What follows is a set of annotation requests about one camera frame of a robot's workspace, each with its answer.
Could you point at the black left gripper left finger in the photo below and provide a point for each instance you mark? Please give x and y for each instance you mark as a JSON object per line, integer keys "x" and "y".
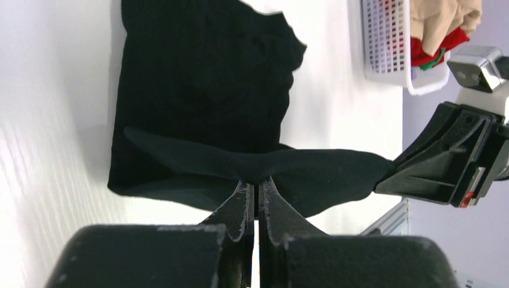
{"x": 214, "y": 253}

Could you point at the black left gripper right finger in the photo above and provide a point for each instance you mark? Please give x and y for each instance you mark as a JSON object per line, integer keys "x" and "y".
{"x": 295, "y": 253}

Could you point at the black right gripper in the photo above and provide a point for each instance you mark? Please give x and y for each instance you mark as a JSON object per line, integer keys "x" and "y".
{"x": 454, "y": 160}

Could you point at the black t-shirt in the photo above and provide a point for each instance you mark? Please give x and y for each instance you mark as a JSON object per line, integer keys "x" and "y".
{"x": 203, "y": 89}

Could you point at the green t-shirt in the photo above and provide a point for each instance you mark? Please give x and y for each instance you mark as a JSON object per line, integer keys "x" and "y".
{"x": 435, "y": 61}

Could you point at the red t-shirt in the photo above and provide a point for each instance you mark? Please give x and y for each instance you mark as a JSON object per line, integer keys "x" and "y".
{"x": 421, "y": 54}

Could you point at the beige t-shirt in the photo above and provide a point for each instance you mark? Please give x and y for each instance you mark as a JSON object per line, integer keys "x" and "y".
{"x": 432, "y": 20}

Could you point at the white plastic laundry basket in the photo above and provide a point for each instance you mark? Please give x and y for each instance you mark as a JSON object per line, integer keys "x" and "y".
{"x": 387, "y": 49}

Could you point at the aluminium frame rail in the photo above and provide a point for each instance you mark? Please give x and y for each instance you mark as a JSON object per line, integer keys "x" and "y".
{"x": 393, "y": 222}

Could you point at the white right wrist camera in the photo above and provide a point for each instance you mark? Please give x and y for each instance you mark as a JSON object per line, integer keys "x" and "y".
{"x": 482, "y": 73}

